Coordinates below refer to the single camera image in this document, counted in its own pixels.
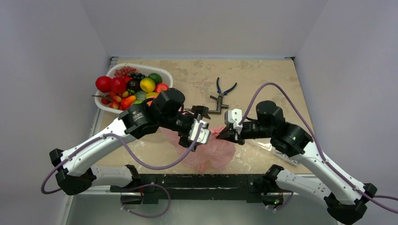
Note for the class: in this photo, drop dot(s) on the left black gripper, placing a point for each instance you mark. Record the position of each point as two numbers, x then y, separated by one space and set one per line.
201 110

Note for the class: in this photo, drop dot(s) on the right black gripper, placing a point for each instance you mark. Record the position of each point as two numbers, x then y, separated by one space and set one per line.
235 132

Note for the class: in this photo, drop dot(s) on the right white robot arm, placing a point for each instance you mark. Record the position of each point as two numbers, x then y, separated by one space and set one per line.
343 196

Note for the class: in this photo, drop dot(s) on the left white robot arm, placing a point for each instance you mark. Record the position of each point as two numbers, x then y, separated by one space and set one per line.
76 169

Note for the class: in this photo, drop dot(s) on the green fake lime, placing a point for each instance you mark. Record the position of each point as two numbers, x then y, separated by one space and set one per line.
156 78

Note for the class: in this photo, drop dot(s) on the yellow fake lemon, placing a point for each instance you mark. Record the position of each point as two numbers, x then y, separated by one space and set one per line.
147 85

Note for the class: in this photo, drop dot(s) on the black fake grapes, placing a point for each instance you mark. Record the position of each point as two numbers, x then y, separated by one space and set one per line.
136 76

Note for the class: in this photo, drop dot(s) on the red fake pomegranate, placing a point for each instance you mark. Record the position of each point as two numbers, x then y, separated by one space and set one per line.
118 85

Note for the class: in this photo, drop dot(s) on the red fake grapes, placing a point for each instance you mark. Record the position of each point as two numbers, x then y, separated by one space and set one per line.
125 71

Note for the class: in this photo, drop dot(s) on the red fake apple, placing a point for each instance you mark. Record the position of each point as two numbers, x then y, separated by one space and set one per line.
103 84

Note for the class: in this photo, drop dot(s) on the clear plastic screw box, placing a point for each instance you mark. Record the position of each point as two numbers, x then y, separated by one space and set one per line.
266 145

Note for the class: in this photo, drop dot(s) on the white fruit basket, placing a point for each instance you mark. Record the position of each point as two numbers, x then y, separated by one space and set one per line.
116 103

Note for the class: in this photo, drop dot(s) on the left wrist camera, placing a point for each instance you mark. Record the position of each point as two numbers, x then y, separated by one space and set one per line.
199 132

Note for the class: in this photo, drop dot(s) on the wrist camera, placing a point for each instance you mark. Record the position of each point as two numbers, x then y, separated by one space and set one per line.
199 132
232 119

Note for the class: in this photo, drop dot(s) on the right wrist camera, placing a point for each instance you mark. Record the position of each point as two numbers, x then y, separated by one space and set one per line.
232 119

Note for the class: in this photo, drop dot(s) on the grey metal faucet handle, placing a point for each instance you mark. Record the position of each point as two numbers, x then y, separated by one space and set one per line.
219 104

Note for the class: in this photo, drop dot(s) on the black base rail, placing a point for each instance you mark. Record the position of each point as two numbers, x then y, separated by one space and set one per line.
151 188

